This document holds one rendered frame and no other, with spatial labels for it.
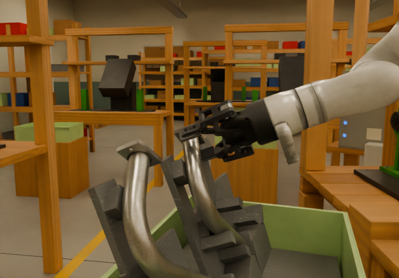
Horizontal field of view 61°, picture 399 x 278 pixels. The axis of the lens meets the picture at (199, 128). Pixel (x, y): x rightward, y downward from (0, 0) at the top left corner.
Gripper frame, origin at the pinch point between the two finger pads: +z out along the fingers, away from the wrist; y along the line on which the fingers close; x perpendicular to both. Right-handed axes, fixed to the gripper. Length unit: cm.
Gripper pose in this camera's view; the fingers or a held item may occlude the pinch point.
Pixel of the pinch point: (194, 145)
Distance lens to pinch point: 60.9
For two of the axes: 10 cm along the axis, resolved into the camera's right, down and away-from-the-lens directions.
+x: 1.3, 7.6, -6.4
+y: -3.7, -5.7, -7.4
